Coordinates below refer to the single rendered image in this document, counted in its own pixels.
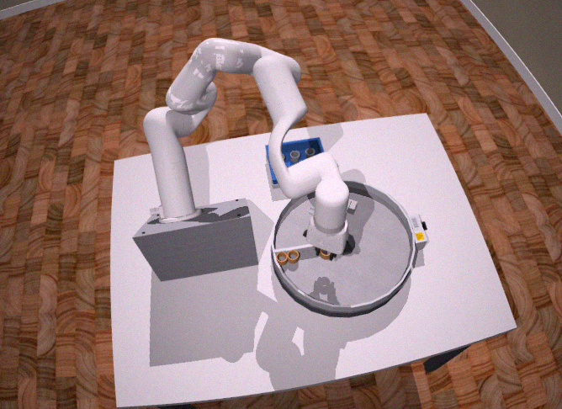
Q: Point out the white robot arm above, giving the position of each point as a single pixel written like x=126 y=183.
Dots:
x=277 y=77

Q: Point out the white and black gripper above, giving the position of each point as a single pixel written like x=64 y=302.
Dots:
x=334 y=243

